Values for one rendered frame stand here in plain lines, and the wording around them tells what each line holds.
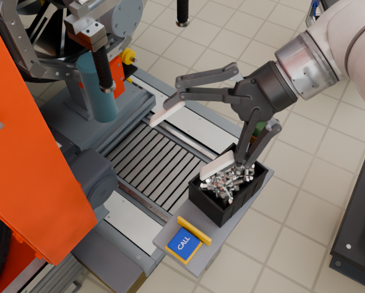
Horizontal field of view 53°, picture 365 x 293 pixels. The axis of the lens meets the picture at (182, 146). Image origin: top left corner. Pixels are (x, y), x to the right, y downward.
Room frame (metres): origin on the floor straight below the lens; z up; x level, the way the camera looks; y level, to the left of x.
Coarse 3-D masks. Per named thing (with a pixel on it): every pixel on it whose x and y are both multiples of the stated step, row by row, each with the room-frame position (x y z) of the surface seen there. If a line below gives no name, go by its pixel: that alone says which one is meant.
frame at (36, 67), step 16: (0, 0) 0.75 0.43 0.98; (16, 0) 0.78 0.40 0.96; (144, 0) 1.12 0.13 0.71; (0, 16) 0.74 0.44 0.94; (16, 16) 0.76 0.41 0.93; (0, 32) 0.77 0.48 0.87; (16, 32) 0.75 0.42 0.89; (16, 48) 0.74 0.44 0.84; (32, 48) 0.77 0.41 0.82; (112, 48) 0.98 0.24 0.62; (32, 64) 0.75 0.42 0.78; (48, 64) 0.80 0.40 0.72; (64, 64) 0.87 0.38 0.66; (80, 80) 0.85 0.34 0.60
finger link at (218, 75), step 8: (200, 72) 0.40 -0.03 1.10; (208, 72) 0.40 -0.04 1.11; (216, 72) 0.39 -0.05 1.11; (224, 72) 0.39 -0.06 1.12; (232, 72) 0.39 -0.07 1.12; (176, 80) 0.39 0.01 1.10; (184, 80) 0.38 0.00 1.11; (192, 80) 0.38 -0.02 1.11; (200, 80) 0.38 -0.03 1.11; (208, 80) 0.38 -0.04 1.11; (216, 80) 0.38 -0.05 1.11; (224, 80) 0.38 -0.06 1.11; (176, 88) 0.38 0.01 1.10
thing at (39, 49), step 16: (32, 0) 0.91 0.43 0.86; (48, 0) 0.96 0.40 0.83; (48, 16) 0.94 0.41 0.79; (64, 16) 0.98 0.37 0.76; (32, 32) 0.88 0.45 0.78; (48, 32) 1.07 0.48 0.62; (64, 32) 0.97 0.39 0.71; (48, 48) 0.96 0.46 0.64; (64, 48) 0.98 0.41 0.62; (80, 48) 0.99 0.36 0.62
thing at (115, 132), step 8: (128, 80) 1.24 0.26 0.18; (144, 88) 1.20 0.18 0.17; (144, 96) 1.17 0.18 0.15; (152, 96) 1.17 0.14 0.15; (136, 104) 1.12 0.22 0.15; (144, 104) 1.10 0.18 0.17; (152, 104) 1.14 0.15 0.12; (128, 112) 1.07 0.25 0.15; (136, 112) 1.05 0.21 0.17; (144, 112) 1.09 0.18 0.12; (120, 120) 1.02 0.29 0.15; (128, 120) 1.01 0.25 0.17; (136, 120) 1.05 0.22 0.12; (112, 128) 0.98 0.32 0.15; (120, 128) 0.96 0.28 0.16; (128, 128) 1.00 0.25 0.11; (104, 136) 0.93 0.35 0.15; (112, 136) 0.92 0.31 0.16; (120, 136) 0.96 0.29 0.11; (96, 144) 0.89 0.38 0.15; (104, 144) 0.88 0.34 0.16; (112, 144) 0.92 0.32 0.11; (104, 152) 0.87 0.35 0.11
